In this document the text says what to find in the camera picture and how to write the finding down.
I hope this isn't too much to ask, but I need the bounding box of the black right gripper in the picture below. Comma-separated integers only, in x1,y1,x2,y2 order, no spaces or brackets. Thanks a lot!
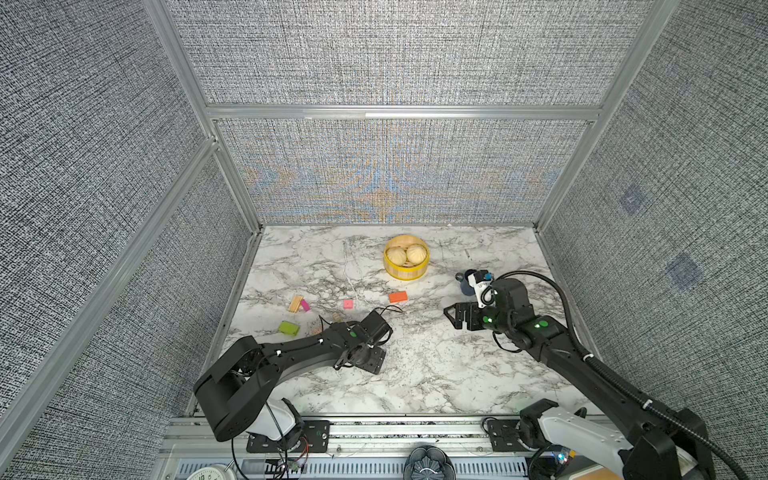
443,300,514,337

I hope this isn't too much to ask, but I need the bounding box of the orange wood block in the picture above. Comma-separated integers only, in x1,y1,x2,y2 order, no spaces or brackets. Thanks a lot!
388,291,408,304

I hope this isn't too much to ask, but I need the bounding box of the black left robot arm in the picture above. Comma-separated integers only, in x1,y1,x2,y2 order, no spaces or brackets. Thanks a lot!
193,310,393,447

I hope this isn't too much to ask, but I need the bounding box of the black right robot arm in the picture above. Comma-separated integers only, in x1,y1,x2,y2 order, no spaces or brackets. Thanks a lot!
443,269,748,479

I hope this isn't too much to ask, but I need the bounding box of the green wood block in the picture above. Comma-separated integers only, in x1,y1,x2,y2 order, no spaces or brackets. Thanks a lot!
277,321,300,337

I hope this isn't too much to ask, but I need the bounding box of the long natural wood block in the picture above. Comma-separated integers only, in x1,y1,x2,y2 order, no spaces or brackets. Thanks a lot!
288,295,303,313

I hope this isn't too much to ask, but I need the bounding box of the dark blue mug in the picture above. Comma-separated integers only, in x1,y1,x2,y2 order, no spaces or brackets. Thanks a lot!
455,269,477,296

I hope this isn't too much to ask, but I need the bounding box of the right steamed bun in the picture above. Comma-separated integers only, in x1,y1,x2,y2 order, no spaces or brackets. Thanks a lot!
406,244,427,266

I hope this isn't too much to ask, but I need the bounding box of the steamed bun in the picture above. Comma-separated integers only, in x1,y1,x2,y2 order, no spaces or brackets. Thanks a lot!
406,244,427,266
386,246,408,266

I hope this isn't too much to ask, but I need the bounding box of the yellow bamboo steamer basket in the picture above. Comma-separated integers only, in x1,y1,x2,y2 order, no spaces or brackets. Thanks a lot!
383,235,430,281

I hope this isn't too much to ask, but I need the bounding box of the left steamed bun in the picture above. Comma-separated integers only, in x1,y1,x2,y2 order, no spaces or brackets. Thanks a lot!
386,246,408,266

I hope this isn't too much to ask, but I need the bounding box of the black round knob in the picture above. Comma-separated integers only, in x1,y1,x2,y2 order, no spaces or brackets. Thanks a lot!
402,445,457,480

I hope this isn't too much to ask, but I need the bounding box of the white clock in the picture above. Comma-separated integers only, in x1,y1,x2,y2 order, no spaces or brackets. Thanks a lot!
187,464,238,480

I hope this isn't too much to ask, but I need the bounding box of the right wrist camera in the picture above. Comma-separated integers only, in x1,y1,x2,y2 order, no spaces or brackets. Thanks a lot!
466,270,494,307

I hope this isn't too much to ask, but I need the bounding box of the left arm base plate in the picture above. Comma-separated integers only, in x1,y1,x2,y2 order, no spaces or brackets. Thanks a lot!
246,420,331,455

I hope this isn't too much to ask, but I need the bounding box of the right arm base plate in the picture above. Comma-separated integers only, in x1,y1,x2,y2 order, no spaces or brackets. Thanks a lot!
481,417,536,453

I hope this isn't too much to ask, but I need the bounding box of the aluminium front rail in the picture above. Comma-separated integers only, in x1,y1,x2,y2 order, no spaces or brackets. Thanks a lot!
160,414,534,459

